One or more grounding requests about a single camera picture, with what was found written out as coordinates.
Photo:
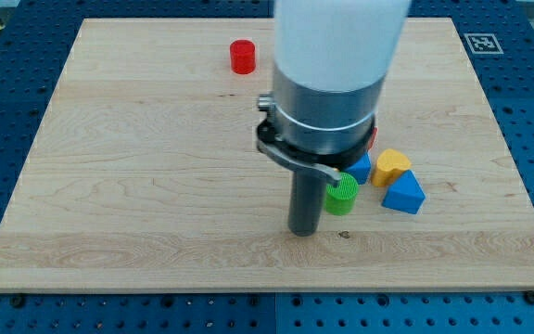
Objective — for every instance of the wooden board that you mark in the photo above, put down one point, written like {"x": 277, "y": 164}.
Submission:
{"x": 144, "y": 176}

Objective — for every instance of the blue triangle block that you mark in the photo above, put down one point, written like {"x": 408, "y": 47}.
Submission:
{"x": 405, "y": 194}

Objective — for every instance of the blue cube block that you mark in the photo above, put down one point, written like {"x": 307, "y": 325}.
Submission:
{"x": 361, "y": 169}

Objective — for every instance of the green cylinder block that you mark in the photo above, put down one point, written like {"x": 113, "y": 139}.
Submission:
{"x": 340, "y": 199}

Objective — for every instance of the black clamp with silver lever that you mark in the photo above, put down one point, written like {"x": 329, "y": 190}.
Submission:
{"x": 307, "y": 149}

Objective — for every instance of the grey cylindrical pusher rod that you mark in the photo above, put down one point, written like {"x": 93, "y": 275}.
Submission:
{"x": 306, "y": 204}

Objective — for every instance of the yellow heart block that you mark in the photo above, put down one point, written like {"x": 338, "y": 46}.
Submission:
{"x": 390, "y": 165}

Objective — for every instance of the red block behind arm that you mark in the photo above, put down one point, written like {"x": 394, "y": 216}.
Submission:
{"x": 372, "y": 138}

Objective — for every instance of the red cylinder block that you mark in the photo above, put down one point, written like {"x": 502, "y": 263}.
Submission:
{"x": 242, "y": 56}

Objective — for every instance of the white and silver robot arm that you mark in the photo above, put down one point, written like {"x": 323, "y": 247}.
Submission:
{"x": 330, "y": 61}

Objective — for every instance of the white fiducial marker tag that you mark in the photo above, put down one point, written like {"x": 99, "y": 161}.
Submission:
{"x": 481, "y": 43}

